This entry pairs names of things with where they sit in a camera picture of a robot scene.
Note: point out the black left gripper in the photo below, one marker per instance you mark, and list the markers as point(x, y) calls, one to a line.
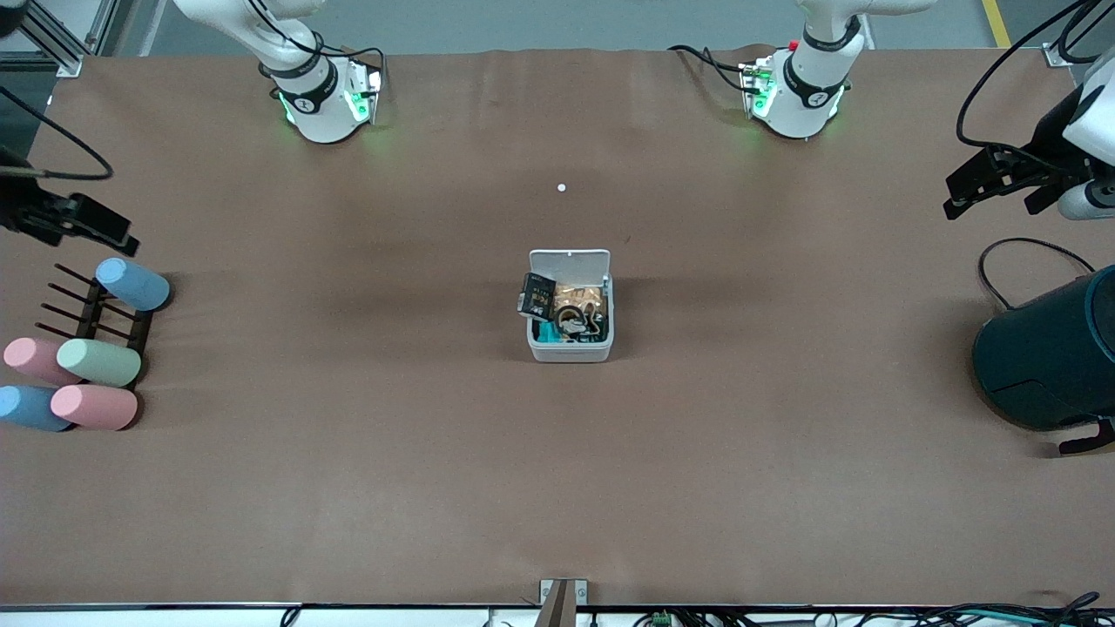
point(1048, 150)

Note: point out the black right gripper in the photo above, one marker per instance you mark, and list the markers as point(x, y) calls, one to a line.
point(19, 209)

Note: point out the dark teal tape roll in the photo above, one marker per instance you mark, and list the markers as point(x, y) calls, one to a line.
point(571, 320)

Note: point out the white lidded trash bin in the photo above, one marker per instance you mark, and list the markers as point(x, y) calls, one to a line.
point(571, 353)

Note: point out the black snack wrapper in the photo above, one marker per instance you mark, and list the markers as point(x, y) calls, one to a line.
point(537, 293)

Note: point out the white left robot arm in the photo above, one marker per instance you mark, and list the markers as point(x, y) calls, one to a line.
point(810, 96)

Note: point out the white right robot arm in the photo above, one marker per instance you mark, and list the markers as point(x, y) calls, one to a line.
point(314, 113)

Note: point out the dark teal cylindrical bin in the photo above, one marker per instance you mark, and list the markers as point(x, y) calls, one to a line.
point(1045, 357)

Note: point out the teal trash piece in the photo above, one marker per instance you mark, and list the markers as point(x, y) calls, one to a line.
point(549, 333)

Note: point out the blue plastic cup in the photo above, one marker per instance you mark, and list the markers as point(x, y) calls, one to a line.
point(131, 283)
point(26, 407)

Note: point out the dark wooden cup rack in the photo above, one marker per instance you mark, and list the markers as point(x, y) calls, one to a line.
point(90, 318)

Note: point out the pink plastic cup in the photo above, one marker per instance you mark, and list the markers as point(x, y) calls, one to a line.
point(93, 407)
point(26, 357)

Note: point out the green plastic cup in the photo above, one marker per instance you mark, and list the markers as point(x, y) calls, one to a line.
point(100, 362)

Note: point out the silver base box green light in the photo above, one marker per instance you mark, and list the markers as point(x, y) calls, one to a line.
point(361, 96)
point(754, 87)

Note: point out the golden crumpled snack wrapper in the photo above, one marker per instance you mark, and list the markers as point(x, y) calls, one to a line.
point(582, 294)

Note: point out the brown table cover sheet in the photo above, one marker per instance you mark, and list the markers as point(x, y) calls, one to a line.
point(557, 488)

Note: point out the green terminal connector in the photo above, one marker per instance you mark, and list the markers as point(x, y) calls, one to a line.
point(661, 619)

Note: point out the aluminium frame profile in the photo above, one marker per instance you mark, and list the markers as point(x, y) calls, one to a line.
point(1067, 48)
point(43, 39)

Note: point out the grey metal edge bracket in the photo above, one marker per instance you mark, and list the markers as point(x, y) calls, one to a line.
point(547, 590)

